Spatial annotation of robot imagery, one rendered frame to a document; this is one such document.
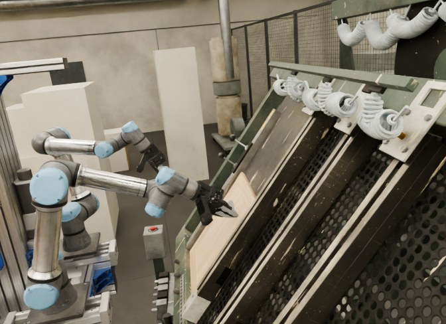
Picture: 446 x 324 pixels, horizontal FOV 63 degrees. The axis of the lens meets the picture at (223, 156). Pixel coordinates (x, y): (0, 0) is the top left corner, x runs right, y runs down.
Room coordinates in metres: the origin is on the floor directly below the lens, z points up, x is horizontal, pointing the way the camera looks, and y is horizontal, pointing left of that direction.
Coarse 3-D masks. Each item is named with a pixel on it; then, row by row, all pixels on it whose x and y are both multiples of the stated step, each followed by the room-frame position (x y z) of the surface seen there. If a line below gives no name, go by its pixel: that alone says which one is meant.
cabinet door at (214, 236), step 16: (240, 176) 1.86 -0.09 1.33; (240, 192) 1.72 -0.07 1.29; (240, 208) 1.59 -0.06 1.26; (208, 224) 1.85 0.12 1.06; (224, 224) 1.65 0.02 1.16; (208, 240) 1.71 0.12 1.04; (224, 240) 1.53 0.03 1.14; (192, 256) 1.77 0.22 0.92; (208, 256) 1.58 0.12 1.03; (192, 272) 1.63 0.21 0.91; (192, 288) 1.50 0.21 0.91
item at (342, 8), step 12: (348, 0) 2.04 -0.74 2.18; (360, 0) 1.90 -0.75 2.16; (372, 0) 1.79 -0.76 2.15; (384, 0) 1.68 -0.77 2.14; (396, 0) 1.59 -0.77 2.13; (408, 0) 1.51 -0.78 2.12; (420, 0) 1.43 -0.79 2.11; (432, 0) 1.40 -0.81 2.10; (336, 12) 2.19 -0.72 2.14; (348, 12) 2.03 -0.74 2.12; (360, 12) 1.90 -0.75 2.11; (372, 12) 1.82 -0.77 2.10; (348, 48) 2.21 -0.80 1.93; (348, 60) 2.22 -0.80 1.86
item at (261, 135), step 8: (272, 120) 1.93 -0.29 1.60; (264, 128) 1.93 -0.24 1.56; (256, 136) 1.95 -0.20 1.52; (264, 136) 1.93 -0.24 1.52; (256, 144) 1.92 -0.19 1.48; (248, 152) 1.92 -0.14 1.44; (248, 160) 1.92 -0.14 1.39; (240, 168) 1.92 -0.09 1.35; (232, 176) 1.91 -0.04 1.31; (224, 184) 1.95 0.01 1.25; (232, 184) 1.91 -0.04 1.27; (224, 192) 1.91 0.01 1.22; (200, 224) 1.90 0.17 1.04; (200, 232) 1.90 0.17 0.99; (192, 240) 1.89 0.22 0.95
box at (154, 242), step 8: (144, 232) 2.08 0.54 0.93; (152, 232) 2.07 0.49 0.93; (160, 232) 2.06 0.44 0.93; (144, 240) 2.05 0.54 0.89; (152, 240) 2.05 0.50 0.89; (160, 240) 2.05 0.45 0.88; (152, 248) 2.05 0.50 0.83; (160, 248) 2.05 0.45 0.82; (152, 256) 2.05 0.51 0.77; (160, 256) 2.05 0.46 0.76
